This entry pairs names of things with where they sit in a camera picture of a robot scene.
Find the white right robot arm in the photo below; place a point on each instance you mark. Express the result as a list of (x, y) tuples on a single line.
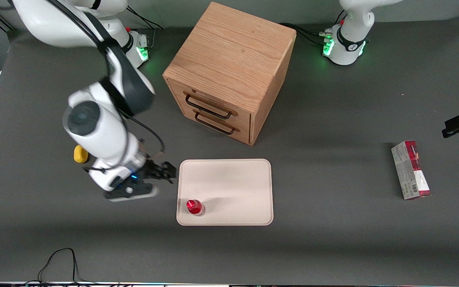
[(98, 131)]

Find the beige plastic tray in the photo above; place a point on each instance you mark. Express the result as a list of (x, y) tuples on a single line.
[(229, 187)]

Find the red-capped coke bottle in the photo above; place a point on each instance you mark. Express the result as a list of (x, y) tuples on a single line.
[(195, 207)]

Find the small yellow object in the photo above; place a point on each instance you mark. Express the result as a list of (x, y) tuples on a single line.
[(80, 154)]

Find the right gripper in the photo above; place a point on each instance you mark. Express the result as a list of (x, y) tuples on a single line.
[(152, 169)]

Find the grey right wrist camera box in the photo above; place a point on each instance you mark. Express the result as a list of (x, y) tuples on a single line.
[(132, 193)]

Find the red plaid cardboard box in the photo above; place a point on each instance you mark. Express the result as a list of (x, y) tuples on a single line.
[(410, 171)]

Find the wooden two-drawer cabinet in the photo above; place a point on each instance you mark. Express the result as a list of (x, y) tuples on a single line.
[(229, 56)]

